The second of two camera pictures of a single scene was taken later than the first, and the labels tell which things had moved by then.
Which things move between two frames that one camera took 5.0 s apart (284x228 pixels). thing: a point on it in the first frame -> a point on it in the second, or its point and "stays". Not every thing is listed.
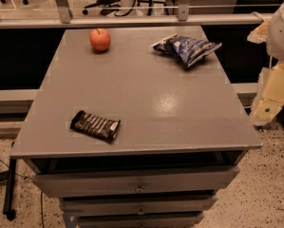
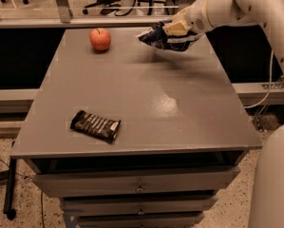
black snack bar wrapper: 96,125 stays
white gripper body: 281,35 -> 195,17
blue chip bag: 186,49 -> 158,38
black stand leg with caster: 9,198 stays
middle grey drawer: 99,205 stays
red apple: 100,39 stays
